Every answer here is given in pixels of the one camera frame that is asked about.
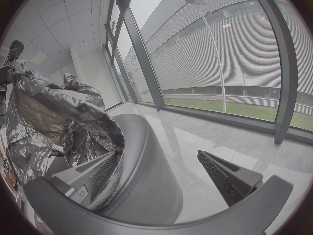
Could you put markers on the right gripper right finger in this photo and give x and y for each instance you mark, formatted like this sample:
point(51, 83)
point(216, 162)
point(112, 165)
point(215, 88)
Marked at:
point(234, 180)

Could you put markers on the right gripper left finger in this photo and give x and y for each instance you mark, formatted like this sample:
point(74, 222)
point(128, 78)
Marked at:
point(80, 180)

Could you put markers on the black plastic bag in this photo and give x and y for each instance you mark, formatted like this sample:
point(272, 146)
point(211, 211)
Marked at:
point(49, 101)

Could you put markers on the dark grey round chair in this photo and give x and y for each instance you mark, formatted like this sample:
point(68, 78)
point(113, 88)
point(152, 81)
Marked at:
point(151, 168)

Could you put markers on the window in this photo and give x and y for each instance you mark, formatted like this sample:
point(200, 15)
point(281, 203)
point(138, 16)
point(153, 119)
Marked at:
point(195, 70)

